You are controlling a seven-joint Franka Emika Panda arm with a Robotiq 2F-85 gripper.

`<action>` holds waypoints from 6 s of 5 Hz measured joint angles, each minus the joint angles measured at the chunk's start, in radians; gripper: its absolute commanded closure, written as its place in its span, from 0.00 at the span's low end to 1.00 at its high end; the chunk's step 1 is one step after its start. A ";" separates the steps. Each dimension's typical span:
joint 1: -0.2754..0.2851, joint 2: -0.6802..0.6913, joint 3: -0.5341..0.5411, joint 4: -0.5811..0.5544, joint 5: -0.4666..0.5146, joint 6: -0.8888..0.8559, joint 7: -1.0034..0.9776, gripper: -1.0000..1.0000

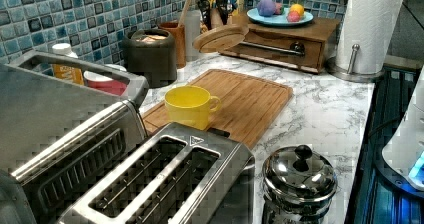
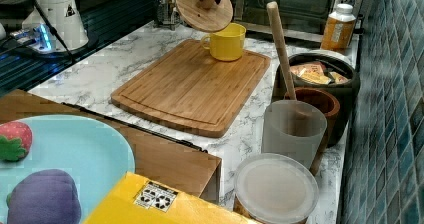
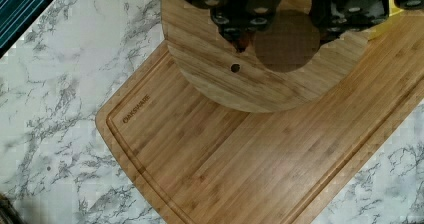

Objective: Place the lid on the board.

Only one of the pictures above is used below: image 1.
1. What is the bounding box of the frosted white tumbler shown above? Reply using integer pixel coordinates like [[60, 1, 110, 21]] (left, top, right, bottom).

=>
[[185, 10, 201, 62]]

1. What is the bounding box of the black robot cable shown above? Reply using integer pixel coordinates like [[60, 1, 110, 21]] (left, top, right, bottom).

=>
[[367, 116, 403, 139]]

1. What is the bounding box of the black canister with packets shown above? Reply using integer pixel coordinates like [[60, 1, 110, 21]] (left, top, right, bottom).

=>
[[122, 29, 177, 88]]

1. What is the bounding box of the round wooden lid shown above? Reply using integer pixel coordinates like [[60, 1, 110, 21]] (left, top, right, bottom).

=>
[[193, 24, 249, 53]]

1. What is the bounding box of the pink toy fruit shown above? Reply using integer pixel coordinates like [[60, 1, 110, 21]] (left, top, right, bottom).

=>
[[274, 3, 284, 15]]

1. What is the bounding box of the paper towel roll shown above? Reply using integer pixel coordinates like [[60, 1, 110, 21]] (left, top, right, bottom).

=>
[[336, 0, 403, 74]]

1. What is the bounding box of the yellow toy fruit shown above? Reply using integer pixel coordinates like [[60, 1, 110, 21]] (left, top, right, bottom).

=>
[[290, 3, 304, 16]]

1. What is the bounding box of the wooden drawer box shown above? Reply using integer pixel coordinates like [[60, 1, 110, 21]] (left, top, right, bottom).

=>
[[221, 14, 340, 74]]

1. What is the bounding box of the bottle with white cap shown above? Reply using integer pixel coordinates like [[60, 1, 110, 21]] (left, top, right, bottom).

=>
[[51, 42, 85, 86]]

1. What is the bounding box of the wooden spoon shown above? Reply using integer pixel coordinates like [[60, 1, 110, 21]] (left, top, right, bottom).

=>
[[178, 0, 192, 27]]

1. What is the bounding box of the shiny steel kettle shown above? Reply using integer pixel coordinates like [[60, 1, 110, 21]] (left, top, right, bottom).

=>
[[262, 145, 338, 224]]

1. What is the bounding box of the purple toy fruit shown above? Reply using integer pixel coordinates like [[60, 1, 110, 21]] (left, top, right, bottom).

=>
[[257, 0, 276, 17]]

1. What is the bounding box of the light blue plate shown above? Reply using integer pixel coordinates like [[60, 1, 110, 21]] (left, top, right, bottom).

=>
[[247, 8, 314, 27]]

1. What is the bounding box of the wooden cutting board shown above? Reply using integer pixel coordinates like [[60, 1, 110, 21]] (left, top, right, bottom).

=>
[[142, 68, 294, 150]]

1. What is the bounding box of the red toy strawberry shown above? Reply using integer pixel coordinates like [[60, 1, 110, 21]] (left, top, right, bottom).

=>
[[287, 11, 301, 23]]

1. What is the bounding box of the silver toaster oven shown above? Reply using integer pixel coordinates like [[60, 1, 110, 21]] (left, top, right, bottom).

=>
[[0, 51, 149, 224]]

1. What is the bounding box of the brown wooden utensil cup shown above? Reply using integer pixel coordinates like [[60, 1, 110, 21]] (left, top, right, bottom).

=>
[[159, 22, 186, 69]]

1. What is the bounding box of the silver two-slot toaster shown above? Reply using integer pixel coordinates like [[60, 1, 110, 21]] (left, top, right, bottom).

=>
[[58, 123, 255, 224]]

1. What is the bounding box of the yellow mug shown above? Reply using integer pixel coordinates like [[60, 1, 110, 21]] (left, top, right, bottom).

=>
[[164, 85, 221, 130]]

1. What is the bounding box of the red and white mug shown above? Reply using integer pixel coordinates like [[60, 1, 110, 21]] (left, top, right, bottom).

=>
[[83, 71, 127, 95]]

